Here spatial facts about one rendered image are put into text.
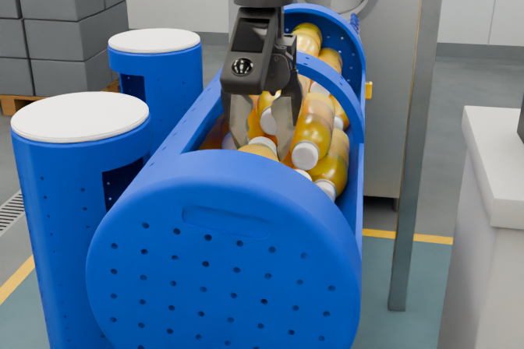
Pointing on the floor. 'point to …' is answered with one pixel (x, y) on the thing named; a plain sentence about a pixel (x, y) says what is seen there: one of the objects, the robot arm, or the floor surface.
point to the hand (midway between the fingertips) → (262, 153)
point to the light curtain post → (416, 125)
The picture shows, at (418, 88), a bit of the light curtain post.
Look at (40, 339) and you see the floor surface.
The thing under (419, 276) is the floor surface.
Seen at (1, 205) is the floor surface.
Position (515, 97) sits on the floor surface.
